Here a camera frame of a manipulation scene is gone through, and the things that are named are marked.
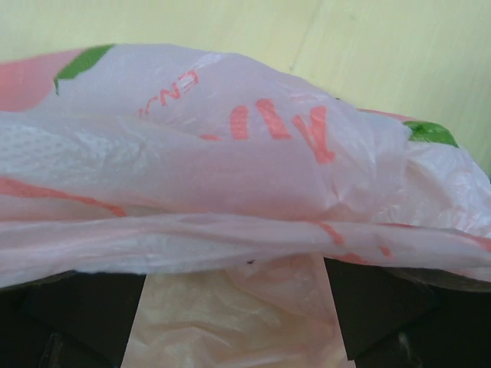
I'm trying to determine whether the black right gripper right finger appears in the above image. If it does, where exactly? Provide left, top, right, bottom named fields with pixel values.
left=325, top=259, right=490, bottom=368

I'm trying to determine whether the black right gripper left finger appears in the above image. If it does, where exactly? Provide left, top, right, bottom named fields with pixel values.
left=1, top=273, right=145, bottom=367

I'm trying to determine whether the pink plastic bag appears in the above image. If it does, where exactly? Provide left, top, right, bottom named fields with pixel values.
left=1, top=44, right=490, bottom=367

